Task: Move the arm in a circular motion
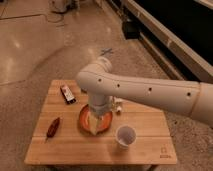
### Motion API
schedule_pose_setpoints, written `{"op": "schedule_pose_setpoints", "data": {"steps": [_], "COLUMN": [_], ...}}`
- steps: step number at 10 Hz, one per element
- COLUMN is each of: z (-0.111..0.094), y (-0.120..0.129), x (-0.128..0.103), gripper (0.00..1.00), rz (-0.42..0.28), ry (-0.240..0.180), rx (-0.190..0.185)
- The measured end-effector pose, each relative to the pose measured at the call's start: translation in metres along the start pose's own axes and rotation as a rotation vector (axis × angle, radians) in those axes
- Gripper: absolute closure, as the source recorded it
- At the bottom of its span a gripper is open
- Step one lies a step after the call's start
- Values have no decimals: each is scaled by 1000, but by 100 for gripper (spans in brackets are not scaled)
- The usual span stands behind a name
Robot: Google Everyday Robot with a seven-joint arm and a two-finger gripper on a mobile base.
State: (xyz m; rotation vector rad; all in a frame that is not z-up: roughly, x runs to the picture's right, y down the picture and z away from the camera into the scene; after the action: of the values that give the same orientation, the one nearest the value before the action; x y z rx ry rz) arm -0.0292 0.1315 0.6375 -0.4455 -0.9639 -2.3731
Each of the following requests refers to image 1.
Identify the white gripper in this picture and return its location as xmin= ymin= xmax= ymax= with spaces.
xmin=89 ymin=104 xmax=111 ymax=135

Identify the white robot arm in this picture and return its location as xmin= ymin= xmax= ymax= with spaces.
xmin=76 ymin=57 xmax=213 ymax=135

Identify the white tube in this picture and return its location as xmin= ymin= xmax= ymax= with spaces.
xmin=113 ymin=97 xmax=123 ymax=113

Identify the dark candy bar wrapper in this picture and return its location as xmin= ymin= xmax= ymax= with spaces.
xmin=60 ymin=85 xmax=76 ymax=104

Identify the white plastic cup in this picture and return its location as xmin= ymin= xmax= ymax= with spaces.
xmin=115 ymin=125 xmax=136 ymax=149

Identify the red chili pepper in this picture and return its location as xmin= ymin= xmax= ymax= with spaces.
xmin=46 ymin=118 xmax=60 ymax=140

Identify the black box on floor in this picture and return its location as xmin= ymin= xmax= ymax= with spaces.
xmin=122 ymin=22 xmax=140 ymax=39

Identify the white machine base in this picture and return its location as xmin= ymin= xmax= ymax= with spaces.
xmin=48 ymin=0 xmax=80 ymax=13

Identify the black floor cable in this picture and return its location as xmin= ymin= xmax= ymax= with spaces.
xmin=44 ymin=9 xmax=68 ymax=28

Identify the long metal rail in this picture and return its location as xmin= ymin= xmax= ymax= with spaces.
xmin=99 ymin=0 xmax=213 ymax=83

